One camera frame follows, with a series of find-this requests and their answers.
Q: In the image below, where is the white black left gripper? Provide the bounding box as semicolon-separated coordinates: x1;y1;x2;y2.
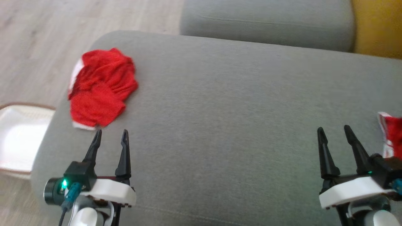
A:
79;129;137;208

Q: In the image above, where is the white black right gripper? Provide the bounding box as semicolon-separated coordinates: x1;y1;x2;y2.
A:
317;125;397;210

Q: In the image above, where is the red jersey shirt white trim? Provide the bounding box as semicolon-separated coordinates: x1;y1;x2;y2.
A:
377;111;402;159

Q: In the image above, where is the red shorts white trim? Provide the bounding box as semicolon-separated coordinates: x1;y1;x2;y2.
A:
68;48;139;131

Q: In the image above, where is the white laundry basket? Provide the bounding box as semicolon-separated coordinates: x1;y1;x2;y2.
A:
0;103;57;180

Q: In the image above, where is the wide yellow sofa backrest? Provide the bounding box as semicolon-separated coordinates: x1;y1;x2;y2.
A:
350;0;402;60

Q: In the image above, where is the grey sofa seat cushion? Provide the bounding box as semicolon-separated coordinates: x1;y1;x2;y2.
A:
180;0;356;52

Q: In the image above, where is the blue plug left camera cable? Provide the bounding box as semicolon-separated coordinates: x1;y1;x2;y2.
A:
59;182;83;226

